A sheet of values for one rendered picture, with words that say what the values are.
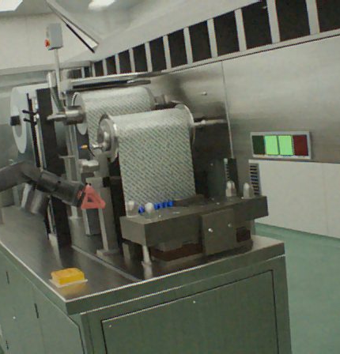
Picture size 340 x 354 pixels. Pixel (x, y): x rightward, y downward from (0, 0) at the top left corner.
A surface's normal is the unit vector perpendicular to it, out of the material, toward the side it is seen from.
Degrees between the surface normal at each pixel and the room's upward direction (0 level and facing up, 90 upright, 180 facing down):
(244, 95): 90
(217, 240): 90
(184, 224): 90
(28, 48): 90
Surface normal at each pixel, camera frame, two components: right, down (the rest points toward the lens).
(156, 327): 0.47, 0.05
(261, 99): -0.87, 0.16
